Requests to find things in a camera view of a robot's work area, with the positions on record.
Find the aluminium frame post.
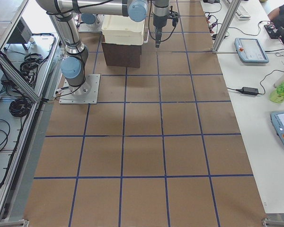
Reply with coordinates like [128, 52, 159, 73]
[212, 0, 240, 54]

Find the cream plastic tray cabinet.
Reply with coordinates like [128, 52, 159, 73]
[101, 15, 145, 45]

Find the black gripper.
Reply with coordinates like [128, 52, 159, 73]
[152, 5, 168, 48]

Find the green plastic bottle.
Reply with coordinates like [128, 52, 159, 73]
[270, 82, 284, 104]

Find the white keyboard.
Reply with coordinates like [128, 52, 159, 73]
[235, 5, 251, 20]

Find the black coiled cable bundle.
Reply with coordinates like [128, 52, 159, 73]
[19, 53, 48, 80]

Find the upper blue teach pendant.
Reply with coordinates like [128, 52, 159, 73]
[234, 38, 269, 63]

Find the black power adapter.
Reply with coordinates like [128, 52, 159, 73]
[236, 87, 259, 96]

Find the grey control box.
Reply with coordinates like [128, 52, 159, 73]
[7, 17, 32, 51]

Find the brown paper table cover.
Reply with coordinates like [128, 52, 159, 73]
[24, 0, 265, 227]

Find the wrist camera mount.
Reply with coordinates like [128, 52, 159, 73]
[168, 6, 180, 27]

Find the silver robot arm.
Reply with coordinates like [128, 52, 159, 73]
[37, 0, 150, 97]

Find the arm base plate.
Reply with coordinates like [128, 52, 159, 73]
[59, 74, 100, 105]

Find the dark wooden drawer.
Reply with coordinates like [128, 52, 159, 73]
[101, 43, 142, 68]

